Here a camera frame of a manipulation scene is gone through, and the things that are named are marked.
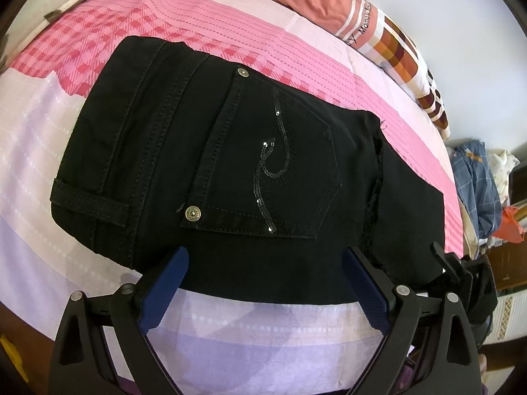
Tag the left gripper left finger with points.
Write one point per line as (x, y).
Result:
(81, 361)

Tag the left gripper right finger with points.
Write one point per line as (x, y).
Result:
(427, 344)

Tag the black pants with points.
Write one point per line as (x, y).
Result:
(265, 186)

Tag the pink and lilac bedsheet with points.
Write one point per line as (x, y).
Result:
(210, 345)

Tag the pile of clothes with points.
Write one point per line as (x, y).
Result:
(482, 181)

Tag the coral plaid folded blanket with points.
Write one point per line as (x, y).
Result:
(367, 29)

